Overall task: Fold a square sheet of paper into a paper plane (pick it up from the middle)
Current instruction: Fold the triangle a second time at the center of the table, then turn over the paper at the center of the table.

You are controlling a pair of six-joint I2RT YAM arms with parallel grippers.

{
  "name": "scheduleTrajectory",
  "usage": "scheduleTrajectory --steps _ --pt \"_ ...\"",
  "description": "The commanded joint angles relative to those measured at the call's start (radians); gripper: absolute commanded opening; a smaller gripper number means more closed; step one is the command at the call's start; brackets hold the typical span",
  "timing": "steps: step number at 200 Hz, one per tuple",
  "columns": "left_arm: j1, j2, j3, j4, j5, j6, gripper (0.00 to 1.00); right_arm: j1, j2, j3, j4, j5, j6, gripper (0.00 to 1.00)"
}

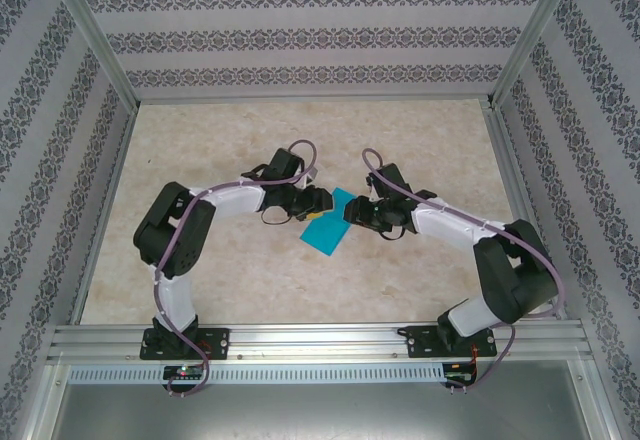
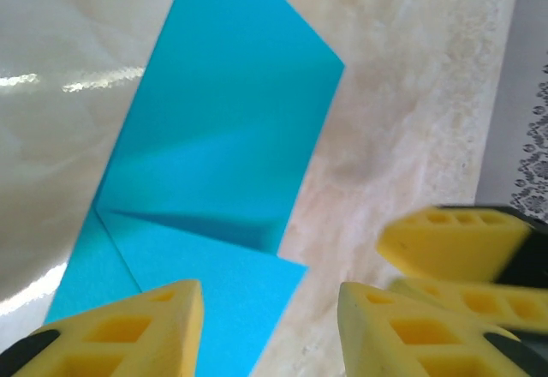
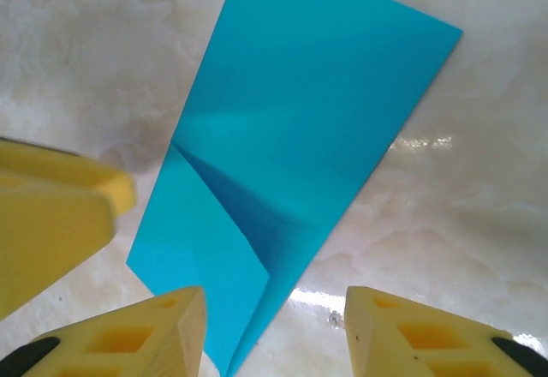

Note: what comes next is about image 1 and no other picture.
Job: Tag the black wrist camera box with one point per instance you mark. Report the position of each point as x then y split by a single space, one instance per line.
286 162
390 177

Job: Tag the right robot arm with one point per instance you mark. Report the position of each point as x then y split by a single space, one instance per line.
450 225

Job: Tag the small circuit board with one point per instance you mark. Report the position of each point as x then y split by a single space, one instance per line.
182 372
457 375

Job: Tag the aluminium frame cross beam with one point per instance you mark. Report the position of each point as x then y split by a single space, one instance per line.
310 99

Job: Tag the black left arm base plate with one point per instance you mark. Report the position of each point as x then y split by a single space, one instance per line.
215 342

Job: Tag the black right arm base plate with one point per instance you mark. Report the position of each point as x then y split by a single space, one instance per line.
420 342

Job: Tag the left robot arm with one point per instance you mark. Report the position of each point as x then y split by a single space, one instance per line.
235 200

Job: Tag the teal cloth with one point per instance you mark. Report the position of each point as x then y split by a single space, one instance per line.
325 235

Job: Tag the aluminium mounting rail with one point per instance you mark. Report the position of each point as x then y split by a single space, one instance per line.
320 342

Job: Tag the aluminium frame side rail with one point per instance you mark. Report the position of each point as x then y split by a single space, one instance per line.
103 210
507 160

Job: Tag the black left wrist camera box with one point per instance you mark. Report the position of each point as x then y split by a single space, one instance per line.
286 162

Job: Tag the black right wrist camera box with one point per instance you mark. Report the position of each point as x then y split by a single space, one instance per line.
390 177

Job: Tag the aluminium frame post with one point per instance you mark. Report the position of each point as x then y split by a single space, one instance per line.
94 30
534 30

